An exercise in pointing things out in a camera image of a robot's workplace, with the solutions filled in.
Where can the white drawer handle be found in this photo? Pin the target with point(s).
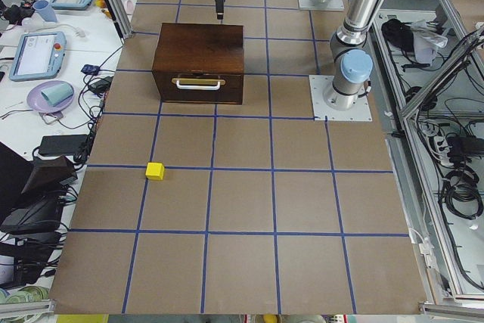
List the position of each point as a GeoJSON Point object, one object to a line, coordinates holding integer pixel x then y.
{"type": "Point", "coordinates": [198, 84]}

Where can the yellow wooden block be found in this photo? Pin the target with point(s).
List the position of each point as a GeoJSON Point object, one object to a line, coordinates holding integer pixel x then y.
{"type": "Point", "coordinates": [155, 171]}

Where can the dark wooden drawer box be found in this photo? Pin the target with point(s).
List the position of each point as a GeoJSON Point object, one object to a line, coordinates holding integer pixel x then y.
{"type": "Point", "coordinates": [200, 51]}

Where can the small blue usb hub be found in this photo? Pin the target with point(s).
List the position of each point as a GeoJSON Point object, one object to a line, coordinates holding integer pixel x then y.
{"type": "Point", "coordinates": [89, 69]}

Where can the light blue plastic cup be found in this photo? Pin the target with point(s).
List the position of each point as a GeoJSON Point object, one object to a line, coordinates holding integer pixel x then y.
{"type": "Point", "coordinates": [44, 9]}

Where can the black bag in rack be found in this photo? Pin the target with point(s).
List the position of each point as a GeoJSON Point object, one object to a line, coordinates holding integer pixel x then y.
{"type": "Point", "coordinates": [398, 34]}

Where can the teal cup on plate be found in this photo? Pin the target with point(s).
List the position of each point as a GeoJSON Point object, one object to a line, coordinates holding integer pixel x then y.
{"type": "Point", "coordinates": [57, 93]}

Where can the lower blue teach pendant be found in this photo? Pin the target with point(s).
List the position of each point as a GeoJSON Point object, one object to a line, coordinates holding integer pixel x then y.
{"type": "Point", "coordinates": [38, 56]}

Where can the purple plastic plate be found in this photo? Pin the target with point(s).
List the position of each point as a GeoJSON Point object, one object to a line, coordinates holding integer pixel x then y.
{"type": "Point", "coordinates": [38, 103]}

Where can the black power adapter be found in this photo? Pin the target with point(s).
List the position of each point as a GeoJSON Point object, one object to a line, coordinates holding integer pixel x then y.
{"type": "Point", "coordinates": [57, 145]}

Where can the black electronic device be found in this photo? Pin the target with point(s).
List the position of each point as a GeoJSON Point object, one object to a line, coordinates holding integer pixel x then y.
{"type": "Point", "coordinates": [43, 216]}

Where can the black power strip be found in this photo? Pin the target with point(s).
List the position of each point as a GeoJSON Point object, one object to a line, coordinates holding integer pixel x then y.
{"type": "Point", "coordinates": [460, 149]}

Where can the aluminium frame rail right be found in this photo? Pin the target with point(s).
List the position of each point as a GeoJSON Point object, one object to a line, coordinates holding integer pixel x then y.
{"type": "Point", "coordinates": [449, 102]}

